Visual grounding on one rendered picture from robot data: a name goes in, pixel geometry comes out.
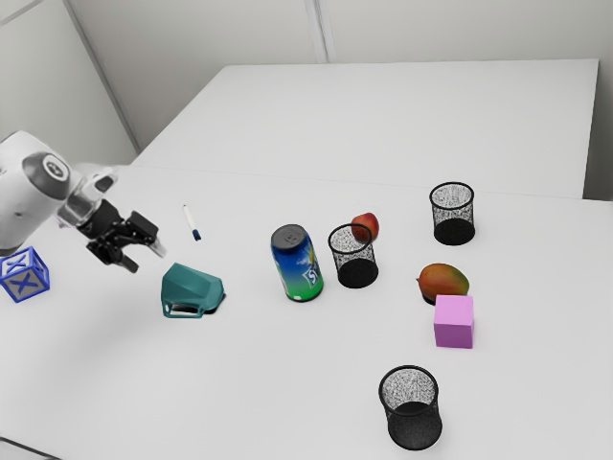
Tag teal faceted mug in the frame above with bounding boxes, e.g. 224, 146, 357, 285
161, 262, 226, 320

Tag black mesh pen holder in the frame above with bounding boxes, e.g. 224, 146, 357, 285
377, 365, 443, 451
428, 181, 477, 246
328, 223, 379, 289

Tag blue and grey letter block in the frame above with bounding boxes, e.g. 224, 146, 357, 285
0, 245, 51, 304

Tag white pen with blue cap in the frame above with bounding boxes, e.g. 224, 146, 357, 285
181, 204, 203, 242

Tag blue and green soda can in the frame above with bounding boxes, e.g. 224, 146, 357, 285
270, 223, 325, 303

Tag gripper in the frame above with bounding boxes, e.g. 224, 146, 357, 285
76, 198, 167, 274

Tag pink cube block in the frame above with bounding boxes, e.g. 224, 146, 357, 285
433, 294, 475, 350

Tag red and green mango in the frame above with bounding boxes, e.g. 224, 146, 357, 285
416, 263, 470, 301

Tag red apple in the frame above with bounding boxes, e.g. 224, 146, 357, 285
351, 212, 380, 242

